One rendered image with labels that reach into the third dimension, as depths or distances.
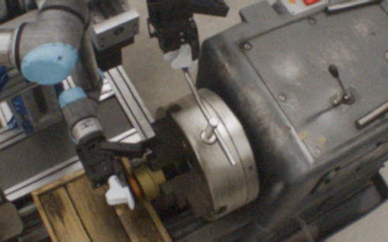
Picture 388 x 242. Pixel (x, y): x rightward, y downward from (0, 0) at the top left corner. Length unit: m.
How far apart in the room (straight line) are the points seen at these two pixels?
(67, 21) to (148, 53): 1.68
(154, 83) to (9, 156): 0.84
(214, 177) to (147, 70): 1.60
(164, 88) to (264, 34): 1.40
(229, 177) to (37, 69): 0.50
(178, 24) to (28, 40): 0.32
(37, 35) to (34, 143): 1.28
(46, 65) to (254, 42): 0.53
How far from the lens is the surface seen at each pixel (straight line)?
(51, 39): 1.18
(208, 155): 1.25
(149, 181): 1.34
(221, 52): 1.37
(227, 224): 1.58
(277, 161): 1.28
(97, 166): 1.37
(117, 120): 2.43
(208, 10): 1.14
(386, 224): 2.71
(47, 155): 2.39
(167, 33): 1.10
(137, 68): 2.81
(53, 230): 1.55
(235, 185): 1.30
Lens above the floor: 2.37
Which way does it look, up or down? 62 degrees down
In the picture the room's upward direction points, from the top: 9 degrees clockwise
